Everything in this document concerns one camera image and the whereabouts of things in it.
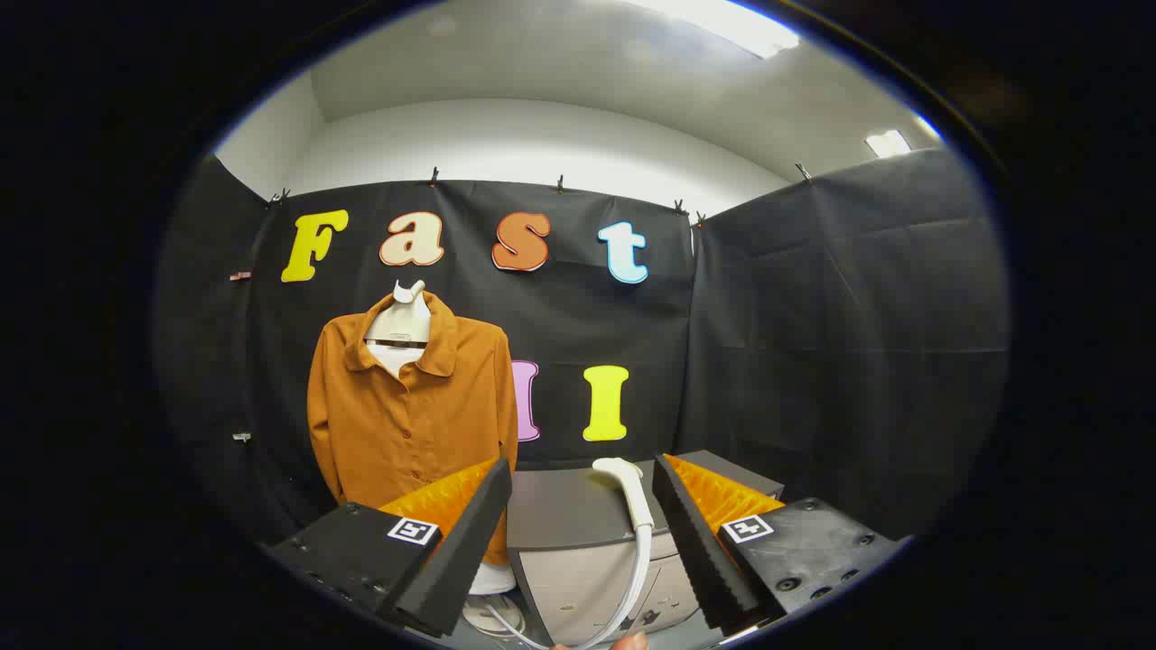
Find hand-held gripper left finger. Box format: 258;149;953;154
268;457;514;638

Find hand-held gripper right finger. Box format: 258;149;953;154
652;453;904;637

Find brown button shirt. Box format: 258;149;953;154
307;291;519;568

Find white garment hanger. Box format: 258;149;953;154
364;280;433;378

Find white round base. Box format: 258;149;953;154
465;562;527;640

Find grey cabinet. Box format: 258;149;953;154
506;450;785;647

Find black backdrop cloth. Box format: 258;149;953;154
154;149;1011;552

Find row of black clips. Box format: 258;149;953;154
268;165;812;228

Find long ceiling light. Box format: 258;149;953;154
623;0;801;60

